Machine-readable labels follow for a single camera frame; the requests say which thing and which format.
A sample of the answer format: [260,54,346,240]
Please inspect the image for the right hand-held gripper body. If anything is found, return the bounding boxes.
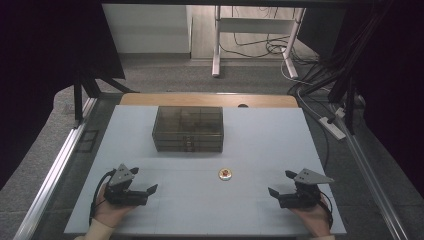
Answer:
[277,167,335,210]

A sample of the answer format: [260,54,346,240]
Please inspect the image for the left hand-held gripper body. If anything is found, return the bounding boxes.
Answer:
[103,163,149,206]

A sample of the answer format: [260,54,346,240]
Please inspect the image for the round gold badge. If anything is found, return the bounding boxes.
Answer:
[218,167,234,182]

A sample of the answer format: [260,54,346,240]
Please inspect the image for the smoky transparent drawer box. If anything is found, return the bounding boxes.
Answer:
[151,105,225,154]

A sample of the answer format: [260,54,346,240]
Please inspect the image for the person's left hand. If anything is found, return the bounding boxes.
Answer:
[94,182,137,229]

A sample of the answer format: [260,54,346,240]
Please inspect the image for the person's right hand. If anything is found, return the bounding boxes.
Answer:
[289,194,335,238]

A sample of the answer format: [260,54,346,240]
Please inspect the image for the light blue table mat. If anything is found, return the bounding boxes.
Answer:
[63,104,348,236]

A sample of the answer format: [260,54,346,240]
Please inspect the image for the white power strip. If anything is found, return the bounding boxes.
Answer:
[318,116,347,141]

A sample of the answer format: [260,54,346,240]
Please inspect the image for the black metal stand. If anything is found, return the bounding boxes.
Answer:
[299,0,396,136]
[72,64,138,123]

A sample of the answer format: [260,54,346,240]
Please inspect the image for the wooden table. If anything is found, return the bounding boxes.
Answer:
[119,92,300,109]

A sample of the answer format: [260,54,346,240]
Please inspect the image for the dark curtain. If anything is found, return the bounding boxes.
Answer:
[0,0,126,192]
[333,0,424,198]

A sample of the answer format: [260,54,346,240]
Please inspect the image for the white cabinet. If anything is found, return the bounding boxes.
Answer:
[101,3,194,55]

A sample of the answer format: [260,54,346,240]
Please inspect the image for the left hand-held gripper black cable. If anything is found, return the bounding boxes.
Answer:
[88,168,118,226]

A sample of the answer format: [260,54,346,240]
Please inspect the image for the hand-held gripper black cable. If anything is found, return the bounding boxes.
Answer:
[318,189,335,230]
[88,168,118,226]

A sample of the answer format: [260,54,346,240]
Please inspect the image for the right hand-held gripper black cable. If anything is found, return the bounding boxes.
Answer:
[318,189,335,230]

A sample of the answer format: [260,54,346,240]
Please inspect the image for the aluminium rail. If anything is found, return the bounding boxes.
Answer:
[12,96,98,240]
[329,103,402,240]

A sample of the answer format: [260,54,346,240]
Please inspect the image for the black floor cable bundle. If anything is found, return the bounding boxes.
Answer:
[219,32,322,66]

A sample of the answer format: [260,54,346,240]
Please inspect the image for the white desk frame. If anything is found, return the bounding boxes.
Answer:
[211,5,307,80]

